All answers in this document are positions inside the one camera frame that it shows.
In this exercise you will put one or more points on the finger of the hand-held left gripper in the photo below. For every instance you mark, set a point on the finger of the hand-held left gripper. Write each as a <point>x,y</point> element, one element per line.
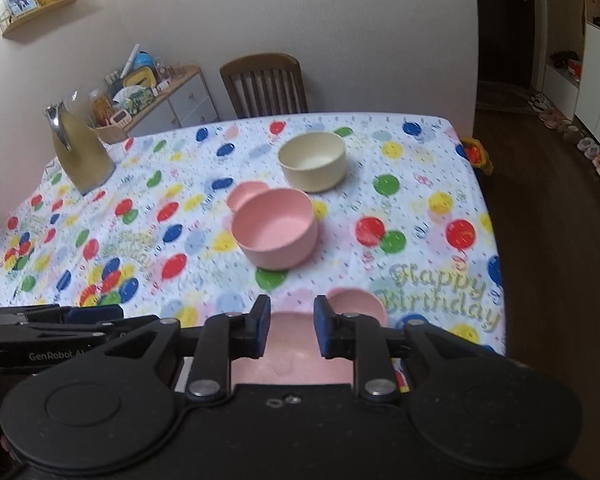
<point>90,314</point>

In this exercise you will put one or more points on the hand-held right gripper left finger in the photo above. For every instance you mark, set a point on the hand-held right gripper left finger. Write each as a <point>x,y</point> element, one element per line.
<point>261,327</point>

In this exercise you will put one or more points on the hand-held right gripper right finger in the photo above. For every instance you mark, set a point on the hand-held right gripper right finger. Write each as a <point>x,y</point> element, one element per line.
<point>322,330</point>

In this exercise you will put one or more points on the pink bear-shaped plate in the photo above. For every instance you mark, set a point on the pink bear-shaped plate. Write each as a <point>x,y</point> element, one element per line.
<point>292,340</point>

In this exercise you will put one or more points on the pink bowl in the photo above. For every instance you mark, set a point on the pink bowl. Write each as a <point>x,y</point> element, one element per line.
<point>275,250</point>

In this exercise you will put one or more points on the pink heart-shaped dish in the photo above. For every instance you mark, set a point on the pink heart-shaped dish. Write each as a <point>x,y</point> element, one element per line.
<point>242,195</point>

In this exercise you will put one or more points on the cream bowl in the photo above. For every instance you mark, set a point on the cream bowl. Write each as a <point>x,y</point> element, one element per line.
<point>312,172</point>

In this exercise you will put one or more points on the balloon printed tablecloth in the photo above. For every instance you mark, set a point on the balloon printed tablecloth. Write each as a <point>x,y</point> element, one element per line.
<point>405,210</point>

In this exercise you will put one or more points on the gold thermos jug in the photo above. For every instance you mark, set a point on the gold thermos jug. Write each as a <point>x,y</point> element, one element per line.
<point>82,160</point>

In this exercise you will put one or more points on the white kitchen timer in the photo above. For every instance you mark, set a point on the white kitchen timer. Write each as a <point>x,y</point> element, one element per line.
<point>121,118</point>

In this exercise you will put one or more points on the large glass jar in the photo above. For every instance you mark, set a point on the large glass jar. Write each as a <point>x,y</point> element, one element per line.
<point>101,107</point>

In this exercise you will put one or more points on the green patterned tissue box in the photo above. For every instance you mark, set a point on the green patterned tissue box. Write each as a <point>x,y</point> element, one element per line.
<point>140,100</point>

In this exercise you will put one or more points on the red yellow plastic toy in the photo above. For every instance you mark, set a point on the red yellow plastic toy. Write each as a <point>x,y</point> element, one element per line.
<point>477,155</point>

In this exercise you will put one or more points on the white drawer side cabinet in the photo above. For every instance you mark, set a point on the white drawer side cabinet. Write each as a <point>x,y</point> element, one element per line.
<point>190,100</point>

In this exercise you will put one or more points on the yellow storage box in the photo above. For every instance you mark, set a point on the yellow storage box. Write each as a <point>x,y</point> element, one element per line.
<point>140,80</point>

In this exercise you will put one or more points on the small clear glass jar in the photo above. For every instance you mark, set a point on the small clear glass jar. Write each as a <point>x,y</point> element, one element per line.
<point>163,74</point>

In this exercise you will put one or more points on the white tube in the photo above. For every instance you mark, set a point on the white tube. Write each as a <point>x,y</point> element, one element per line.
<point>130,62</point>

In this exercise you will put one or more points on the brown wooden chair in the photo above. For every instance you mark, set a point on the brown wooden chair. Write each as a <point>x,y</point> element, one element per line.
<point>260,62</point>

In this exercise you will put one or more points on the row of shoes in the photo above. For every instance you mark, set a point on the row of shoes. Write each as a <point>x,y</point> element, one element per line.
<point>590,150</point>

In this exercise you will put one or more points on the dark door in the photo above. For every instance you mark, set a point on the dark door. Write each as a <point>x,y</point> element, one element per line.
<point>505,20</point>

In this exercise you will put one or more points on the wooden wall shelf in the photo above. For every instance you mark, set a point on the wooden wall shelf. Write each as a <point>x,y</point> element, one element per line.
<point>45,12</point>

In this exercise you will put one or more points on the white wall cabinet unit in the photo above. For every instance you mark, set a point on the white wall cabinet unit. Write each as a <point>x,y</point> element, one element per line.
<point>597,85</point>

